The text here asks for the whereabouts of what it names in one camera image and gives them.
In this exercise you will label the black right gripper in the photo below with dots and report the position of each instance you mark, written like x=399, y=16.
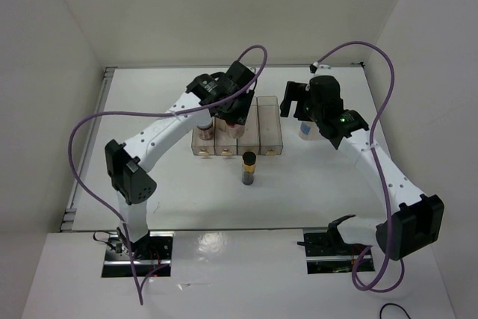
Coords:
x=298, y=92

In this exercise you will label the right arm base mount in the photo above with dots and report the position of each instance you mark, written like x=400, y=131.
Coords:
x=324, y=257

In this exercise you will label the clear-lid red spice jar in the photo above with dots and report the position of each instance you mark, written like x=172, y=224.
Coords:
x=206, y=131

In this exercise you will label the clear organizer bin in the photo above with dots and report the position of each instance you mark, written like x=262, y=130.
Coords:
x=223, y=144
x=202, y=148
x=250, y=140
x=270, y=132

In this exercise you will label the yellow-lid spice bottle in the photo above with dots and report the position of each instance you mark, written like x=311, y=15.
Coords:
x=221, y=124

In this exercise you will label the pink-lid spice bottle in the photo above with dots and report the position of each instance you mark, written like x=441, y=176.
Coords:
x=235, y=131

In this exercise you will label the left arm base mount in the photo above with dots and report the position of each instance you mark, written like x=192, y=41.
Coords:
x=155, y=258

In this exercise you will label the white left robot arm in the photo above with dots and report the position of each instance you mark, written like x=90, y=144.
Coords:
x=222, y=95

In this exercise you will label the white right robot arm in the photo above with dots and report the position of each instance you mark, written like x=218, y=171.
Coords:
x=412, y=218

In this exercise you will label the black gold pepper bottle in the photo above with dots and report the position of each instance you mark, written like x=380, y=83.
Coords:
x=248, y=167

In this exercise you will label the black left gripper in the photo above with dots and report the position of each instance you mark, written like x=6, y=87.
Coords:
x=239, y=116

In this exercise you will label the blue-label white spice bottle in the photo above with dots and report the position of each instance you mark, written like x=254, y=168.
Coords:
x=308, y=130

